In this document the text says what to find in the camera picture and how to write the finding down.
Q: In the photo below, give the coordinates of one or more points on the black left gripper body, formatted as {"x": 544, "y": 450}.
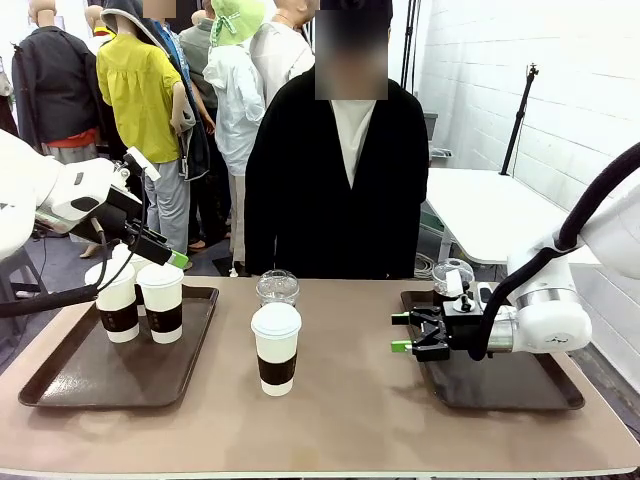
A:
{"x": 112, "y": 215}

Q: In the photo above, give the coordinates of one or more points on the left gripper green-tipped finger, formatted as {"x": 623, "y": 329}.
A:
{"x": 160, "y": 252}
{"x": 150, "y": 233}

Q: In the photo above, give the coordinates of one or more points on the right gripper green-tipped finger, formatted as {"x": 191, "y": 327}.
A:
{"x": 425, "y": 347}
{"x": 417, "y": 320}

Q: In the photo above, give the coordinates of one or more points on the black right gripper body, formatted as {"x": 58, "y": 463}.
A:
{"x": 462, "y": 332}

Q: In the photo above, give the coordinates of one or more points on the clear cup with tea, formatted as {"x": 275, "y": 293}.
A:
{"x": 442, "y": 275}

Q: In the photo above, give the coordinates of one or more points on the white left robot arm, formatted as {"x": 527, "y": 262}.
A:
{"x": 15, "y": 200}

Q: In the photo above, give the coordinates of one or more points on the brown plastic tray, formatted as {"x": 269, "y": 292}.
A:
{"x": 500, "y": 390}
{"x": 125, "y": 385}

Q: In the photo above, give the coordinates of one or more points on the mannequin in yellow shirt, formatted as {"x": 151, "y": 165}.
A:
{"x": 140, "y": 100}

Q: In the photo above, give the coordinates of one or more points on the empty clear dome-lid cup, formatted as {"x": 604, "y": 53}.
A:
{"x": 277, "y": 289}

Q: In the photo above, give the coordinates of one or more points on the large white table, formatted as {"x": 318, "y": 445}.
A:
{"x": 490, "y": 210}

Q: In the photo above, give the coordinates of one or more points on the tall white paper cup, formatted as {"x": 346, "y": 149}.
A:
{"x": 276, "y": 335}

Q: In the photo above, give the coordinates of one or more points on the person in black jacket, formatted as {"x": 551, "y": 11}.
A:
{"x": 325, "y": 210}

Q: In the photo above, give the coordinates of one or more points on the mannequin in black jacket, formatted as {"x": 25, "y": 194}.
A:
{"x": 50, "y": 85}

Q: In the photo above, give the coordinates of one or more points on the mannequin in white coat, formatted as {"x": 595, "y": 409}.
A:
{"x": 235, "y": 95}

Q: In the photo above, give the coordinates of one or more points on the mannequin with yellow collar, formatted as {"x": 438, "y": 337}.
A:
{"x": 97, "y": 35}

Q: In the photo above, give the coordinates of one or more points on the mannequin in grey-green shirt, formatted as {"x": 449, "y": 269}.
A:
{"x": 197, "y": 55}

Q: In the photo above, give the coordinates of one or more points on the grey plastic bin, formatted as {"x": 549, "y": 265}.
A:
{"x": 431, "y": 127}

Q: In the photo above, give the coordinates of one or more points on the black tripod pole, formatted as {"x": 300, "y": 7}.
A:
{"x": 517, "y": 122}

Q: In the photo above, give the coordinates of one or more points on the mannequin in white shirt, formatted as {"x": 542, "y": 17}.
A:
{"x": 280, "y": 50}

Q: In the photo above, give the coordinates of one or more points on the green sun hat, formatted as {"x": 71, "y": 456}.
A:
{"x": 235, "y": 20}

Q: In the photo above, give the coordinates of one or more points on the black light stand poles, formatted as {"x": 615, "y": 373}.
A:
{"x": 409, "y": 50}

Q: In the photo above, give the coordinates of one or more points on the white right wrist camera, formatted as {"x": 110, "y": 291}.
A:
{"x": 454, "y": 285}

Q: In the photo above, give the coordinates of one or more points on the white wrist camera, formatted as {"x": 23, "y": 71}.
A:
{"x": 454, "y": 285}
{"x": 142, "y": 162}

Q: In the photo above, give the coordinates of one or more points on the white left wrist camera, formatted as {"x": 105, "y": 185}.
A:
{"x": 142, "y": 162}

